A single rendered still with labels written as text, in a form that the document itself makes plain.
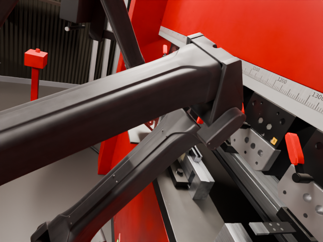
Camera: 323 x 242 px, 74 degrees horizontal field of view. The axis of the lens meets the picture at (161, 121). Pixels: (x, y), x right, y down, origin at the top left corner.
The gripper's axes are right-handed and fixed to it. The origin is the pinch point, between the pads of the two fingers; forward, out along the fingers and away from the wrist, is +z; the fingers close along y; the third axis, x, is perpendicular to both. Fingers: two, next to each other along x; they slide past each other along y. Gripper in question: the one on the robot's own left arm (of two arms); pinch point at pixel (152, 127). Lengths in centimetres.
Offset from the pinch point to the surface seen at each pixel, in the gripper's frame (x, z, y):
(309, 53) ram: -34, -30, -38
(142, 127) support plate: 3.9, 1.8, 4.8
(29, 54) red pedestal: 83, -20, 157
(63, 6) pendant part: 29, -50, 104
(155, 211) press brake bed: 9.5, 23.4, -21.9
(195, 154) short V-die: -13.2, 11.7, -11.8
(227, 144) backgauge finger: -30.8, 19.2, -4.2
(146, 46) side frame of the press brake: -18, -13, 86
